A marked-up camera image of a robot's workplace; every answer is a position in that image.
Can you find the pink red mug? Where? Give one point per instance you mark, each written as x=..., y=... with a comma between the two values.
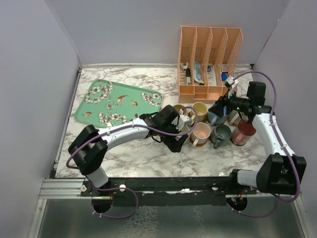
x=242, y=133

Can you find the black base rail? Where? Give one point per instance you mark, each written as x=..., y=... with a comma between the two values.
x=167, y=191

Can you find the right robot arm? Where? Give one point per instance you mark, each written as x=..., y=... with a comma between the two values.
x=283, y=170

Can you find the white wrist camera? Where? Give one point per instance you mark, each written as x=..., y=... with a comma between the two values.
x=231, y=83
x=180, y=121

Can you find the green floral mug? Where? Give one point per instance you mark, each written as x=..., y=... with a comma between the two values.
x=235, y=117

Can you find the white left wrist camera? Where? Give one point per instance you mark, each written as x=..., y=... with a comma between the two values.
x=180, y=121

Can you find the pale pink mug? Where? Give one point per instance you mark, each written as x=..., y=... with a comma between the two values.
x=200, y=134

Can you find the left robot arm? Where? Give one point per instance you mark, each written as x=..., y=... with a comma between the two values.
x=90, y=146

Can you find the green floral tray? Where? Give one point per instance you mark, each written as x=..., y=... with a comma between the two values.
x=108, y=104

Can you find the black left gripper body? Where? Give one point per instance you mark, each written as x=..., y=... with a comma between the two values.
x=171, y=142

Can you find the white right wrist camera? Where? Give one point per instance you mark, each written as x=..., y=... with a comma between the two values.
x=231, y=83

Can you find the dark grey mug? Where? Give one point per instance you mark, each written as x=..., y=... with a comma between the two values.
x=220, y=135

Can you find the grey white mug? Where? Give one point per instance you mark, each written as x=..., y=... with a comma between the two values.
x=186, y=129

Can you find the light blue mug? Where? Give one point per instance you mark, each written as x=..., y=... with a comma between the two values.
x=214, y=120

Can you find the peach plastic desk organizer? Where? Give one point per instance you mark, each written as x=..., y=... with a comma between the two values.
x=205, y=53

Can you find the beige ceramic mug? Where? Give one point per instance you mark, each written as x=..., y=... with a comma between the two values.
x=181, y=109

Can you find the pale yellow mug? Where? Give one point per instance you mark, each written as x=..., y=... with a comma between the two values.
x=201, y=110

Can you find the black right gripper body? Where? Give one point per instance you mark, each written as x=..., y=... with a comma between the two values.
x=233, y=103

